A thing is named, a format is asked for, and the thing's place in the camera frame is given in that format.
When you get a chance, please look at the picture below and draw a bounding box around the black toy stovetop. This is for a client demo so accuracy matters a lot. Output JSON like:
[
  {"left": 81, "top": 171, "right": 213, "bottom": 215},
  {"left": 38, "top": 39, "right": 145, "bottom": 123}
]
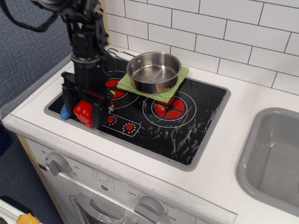
[{"left": 43, "top": 54, "right": 232, "bottom": 173}]

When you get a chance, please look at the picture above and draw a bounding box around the grey right oven knob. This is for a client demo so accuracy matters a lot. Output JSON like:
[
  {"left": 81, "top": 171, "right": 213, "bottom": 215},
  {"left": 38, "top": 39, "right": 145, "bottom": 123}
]
[{"left": 134, "top": 196, "right": 164, "bottom": 223}]

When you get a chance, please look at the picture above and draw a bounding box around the white toy oven door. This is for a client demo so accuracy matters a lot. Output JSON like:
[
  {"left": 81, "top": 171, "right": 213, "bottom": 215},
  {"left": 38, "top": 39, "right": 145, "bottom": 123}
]
[{"left": 70, "top": 193, "right": 165, "bottom": 224}]

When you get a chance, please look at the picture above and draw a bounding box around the red toy bell pepper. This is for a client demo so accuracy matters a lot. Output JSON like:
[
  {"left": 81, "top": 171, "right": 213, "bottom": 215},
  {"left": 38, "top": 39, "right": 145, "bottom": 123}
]
[{"left": 73, "top": 92, "right": 111, "bottom": 127}]

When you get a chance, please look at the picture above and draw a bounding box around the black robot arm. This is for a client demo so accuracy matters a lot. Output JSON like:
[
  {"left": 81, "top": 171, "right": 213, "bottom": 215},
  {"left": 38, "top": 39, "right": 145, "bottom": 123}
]
[{"left": 34, "top": 0, "right": 113, "bottom": 128}]

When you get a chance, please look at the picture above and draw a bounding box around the grey left oven knob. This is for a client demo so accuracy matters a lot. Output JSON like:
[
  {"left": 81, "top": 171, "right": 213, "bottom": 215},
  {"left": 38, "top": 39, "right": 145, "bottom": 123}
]
[{"left": 45, "top": 152, "right": 69, "bottom": 176}]

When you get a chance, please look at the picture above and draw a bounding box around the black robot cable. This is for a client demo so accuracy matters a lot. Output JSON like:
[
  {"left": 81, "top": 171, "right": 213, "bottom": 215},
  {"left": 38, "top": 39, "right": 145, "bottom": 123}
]
[{"left": 0, "top": 0, "right": 59, "bottom": 33}]

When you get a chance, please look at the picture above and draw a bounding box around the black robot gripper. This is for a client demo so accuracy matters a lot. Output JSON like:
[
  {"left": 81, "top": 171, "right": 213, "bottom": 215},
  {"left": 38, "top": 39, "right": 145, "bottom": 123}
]
[{"left": 62, "top": 63, "right": 114, "bottom": 128}]

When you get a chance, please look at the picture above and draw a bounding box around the blue handled metal spoon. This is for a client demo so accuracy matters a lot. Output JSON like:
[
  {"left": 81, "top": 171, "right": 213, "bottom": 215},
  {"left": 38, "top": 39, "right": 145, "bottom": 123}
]
[{"left": 60, "top": 105, "right": 70, "bottom": 120}]

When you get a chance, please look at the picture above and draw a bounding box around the green dish cloth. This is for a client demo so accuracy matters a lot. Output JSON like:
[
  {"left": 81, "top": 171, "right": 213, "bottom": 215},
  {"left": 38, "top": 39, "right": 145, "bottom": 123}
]
[{"left": 116, "top": 66, "right": 189, "bottom": 103}]

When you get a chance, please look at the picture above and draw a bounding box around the grey toy sink basin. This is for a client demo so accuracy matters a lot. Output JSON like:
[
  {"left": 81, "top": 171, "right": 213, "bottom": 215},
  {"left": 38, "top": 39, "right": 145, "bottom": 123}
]
[{"left": 236, "top": 108, "right": 299, "bottom": 216}]

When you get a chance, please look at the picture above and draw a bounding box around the small steel pot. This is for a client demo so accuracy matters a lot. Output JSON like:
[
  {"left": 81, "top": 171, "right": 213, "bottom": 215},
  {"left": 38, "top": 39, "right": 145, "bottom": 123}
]
[{"left": 107, "top": 48, "right": 182, "bottom": 93}]

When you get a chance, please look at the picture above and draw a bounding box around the grey oven knob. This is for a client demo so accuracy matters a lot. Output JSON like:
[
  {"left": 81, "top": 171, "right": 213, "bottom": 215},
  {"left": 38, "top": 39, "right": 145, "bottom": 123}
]
[
  {"left": 45, "top": 152, "right": 69, "bottom": 176},
  {"left": 134, "top": 196, "right": 164, "bottom": 223}
]

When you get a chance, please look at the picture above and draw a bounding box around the yellow object at corner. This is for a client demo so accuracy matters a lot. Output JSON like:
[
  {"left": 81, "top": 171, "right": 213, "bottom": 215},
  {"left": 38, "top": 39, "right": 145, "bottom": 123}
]
[{"left": 16, "top": 213, "right": 40, "bottom": 224}]

